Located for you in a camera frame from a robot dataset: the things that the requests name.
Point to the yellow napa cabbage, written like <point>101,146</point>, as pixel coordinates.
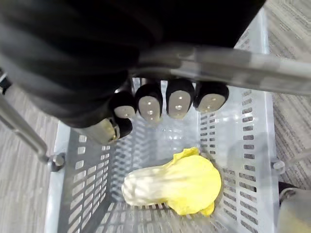
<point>179,184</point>

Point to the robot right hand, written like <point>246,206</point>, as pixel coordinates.
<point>73,60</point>

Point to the grey perforated plastic basket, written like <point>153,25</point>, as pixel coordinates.
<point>92,182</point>

